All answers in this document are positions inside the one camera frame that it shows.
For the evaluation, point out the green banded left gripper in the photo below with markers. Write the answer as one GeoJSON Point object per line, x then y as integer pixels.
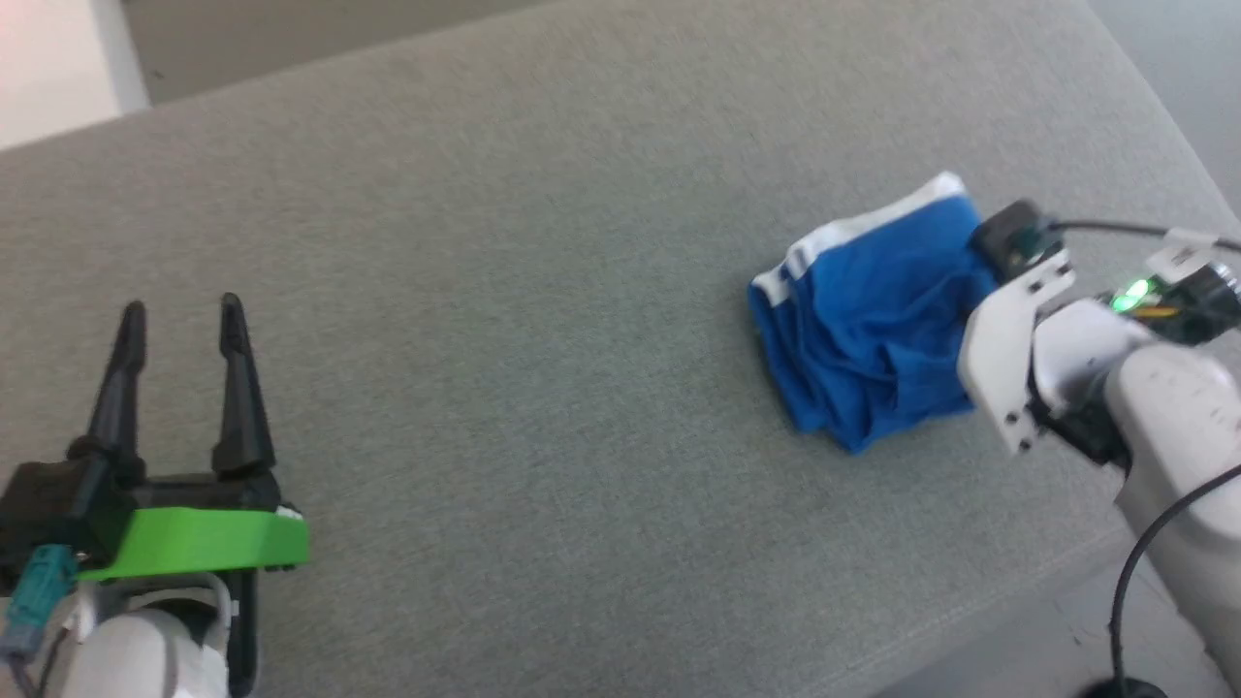
{"type": "Point", "coordinates": [204, 538]}

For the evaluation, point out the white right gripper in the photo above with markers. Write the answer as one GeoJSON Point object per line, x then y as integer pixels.
{"type": "Point", "coordinates": [1003, 359]}

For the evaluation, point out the blue shorts with white trim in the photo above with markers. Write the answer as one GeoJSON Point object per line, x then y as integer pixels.
{"type": "Point", "coordinates": [873, 320]}

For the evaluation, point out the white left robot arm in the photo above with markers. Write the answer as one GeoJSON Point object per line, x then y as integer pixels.
{"type": "Point", "coordinates": [136, 650]}

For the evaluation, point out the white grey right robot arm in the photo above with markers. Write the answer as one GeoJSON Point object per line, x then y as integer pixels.
{"type": "Point", "coordinates": [1173, 417]}

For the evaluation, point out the grey fabric sofa seat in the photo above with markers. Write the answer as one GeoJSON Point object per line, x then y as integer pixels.
{"type": "Point", "coordinates": [485, 291]}

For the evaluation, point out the white rectangular pillar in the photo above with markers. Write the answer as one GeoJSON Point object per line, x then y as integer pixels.
{"type": "Point", "coordinates": [48, 68]}

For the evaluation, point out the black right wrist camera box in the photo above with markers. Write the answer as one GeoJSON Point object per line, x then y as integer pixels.
{"type": "Point", "coordinates": [1008, 237]}

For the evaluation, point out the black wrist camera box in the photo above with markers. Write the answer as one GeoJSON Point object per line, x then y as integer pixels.
{"type": "Point", "coordinates": [48, 504]}
{"type": "Point", "coordinates": [1008, 237]}

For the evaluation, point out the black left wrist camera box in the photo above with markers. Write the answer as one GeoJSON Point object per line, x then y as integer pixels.
{"type": "Point", "coordinates": [48, 504]}

